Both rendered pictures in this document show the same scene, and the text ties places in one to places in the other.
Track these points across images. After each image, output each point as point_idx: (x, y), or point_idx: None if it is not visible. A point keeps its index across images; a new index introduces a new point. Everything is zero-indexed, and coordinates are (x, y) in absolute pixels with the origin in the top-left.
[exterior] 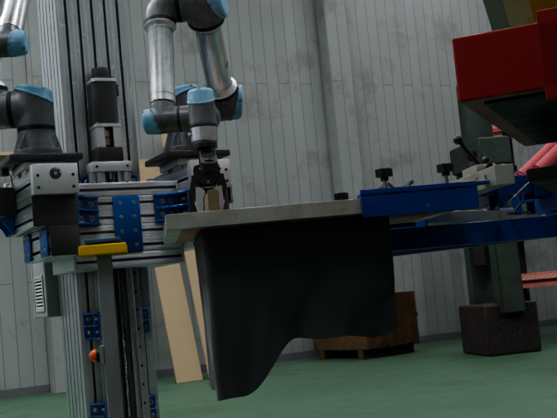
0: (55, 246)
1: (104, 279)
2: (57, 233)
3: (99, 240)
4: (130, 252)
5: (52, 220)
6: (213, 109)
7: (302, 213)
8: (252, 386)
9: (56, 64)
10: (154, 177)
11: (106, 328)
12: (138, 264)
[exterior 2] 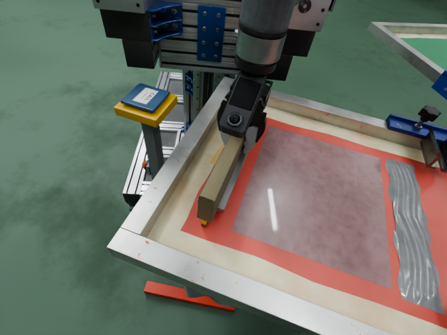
0: (130, 59)
1: (146, 129)
2: (130, 47)
3: (134, 106)
4: (209, 61)
5: (124, 34)
6: (289, 1)
7: (305, 333)
8: (213, 299)
9: None
10: None
11: (150, 159)
12: (214, 72)
